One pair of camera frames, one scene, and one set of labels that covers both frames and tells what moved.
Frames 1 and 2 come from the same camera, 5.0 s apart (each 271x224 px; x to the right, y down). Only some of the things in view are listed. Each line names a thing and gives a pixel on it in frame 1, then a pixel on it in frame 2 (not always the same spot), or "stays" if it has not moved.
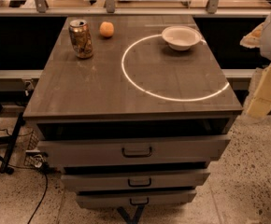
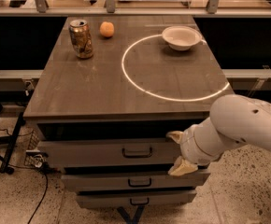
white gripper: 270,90 to 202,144
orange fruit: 106,29 stays
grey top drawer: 136,152 stays
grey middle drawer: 135,180 stays
